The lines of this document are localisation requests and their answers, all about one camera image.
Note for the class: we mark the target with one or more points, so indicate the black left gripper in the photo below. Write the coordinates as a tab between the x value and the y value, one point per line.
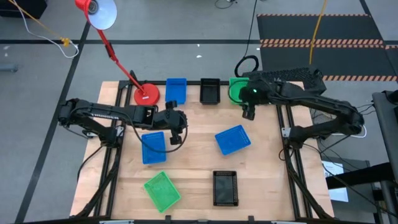
174	119

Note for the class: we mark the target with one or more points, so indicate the black floor box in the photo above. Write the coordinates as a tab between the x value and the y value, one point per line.
28	7

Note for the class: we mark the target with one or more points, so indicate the white paper sheet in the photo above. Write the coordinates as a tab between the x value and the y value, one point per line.
337	194

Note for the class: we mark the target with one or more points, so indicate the red desk lamp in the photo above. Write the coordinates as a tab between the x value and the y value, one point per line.
146	95

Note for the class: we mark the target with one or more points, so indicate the blue plastic basket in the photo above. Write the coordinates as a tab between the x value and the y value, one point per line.
176	90
154	147
232	140

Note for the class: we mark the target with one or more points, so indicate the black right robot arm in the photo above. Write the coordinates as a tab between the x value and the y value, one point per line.
326	104

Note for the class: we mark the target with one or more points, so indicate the black hazard-striped floor mat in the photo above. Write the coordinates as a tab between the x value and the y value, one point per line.
342	28

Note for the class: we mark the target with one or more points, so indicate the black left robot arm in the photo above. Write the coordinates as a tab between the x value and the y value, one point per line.
102	112

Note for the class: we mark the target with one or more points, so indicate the grey floor bracket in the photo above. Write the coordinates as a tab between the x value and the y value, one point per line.
7	68

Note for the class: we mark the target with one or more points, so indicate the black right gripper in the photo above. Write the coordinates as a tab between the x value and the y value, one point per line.
256	93

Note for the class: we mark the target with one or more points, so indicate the dark grey furniture panel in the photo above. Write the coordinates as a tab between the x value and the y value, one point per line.
388	130

